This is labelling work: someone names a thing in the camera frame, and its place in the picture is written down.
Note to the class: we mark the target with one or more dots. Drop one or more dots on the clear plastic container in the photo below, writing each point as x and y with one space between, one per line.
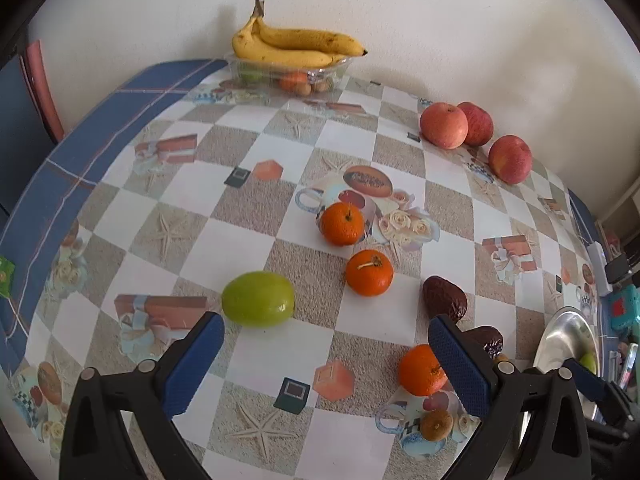
320 74

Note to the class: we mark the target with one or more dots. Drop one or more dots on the dark red apple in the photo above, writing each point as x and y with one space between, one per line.
480 122

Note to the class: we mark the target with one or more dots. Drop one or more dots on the brown longan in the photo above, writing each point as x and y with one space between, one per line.
501 358
436 425

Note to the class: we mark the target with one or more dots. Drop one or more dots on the green apple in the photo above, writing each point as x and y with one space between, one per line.
257 300

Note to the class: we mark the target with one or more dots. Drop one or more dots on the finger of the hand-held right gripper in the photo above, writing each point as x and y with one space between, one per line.
590 384

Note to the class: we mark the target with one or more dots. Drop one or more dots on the small green jujube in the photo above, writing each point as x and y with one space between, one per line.
250 76

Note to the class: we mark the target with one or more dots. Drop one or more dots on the wrinkled dark red date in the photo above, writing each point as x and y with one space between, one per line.
487 340

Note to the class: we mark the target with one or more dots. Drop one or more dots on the green packet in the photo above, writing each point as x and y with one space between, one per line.
5 275

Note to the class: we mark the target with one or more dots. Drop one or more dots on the small mandarin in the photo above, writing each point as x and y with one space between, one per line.
293 80

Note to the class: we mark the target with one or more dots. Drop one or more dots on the large red apple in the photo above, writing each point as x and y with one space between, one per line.
510 159

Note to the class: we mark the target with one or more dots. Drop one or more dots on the white power strip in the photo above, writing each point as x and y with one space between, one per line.
597 265

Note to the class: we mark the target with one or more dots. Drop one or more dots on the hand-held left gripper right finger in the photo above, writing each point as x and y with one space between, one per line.
460 370

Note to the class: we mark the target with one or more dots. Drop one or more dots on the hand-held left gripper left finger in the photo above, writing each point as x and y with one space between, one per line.
192 365

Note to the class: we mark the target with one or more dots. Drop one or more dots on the orange mandarin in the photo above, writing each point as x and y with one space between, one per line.
341 223
420 370
370 272

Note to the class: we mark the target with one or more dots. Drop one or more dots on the teal box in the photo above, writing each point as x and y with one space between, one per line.
625 307

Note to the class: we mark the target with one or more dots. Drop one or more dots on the blue chair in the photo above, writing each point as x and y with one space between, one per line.
40 90

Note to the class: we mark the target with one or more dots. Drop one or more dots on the round metal plate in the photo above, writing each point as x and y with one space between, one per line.
560 335

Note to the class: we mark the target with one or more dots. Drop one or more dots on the black charger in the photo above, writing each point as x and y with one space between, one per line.
617 270

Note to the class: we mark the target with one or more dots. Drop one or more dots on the checkered printed tablecloth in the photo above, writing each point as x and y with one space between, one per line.
280 160

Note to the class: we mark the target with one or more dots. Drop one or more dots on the brown walnut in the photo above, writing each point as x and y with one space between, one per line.
324 85

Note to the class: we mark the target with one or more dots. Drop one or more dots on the smartphone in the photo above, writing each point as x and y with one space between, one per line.
627 362

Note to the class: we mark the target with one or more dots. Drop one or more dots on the pale red apple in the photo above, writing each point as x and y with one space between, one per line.
442 125

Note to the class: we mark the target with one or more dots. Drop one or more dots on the yellow banana bunch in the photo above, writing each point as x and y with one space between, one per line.
280 52

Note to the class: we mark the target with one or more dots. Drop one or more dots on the dark brown avocado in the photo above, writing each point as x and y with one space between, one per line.
444 297

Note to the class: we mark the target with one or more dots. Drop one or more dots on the large green jujube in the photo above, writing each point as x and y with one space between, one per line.
589 361

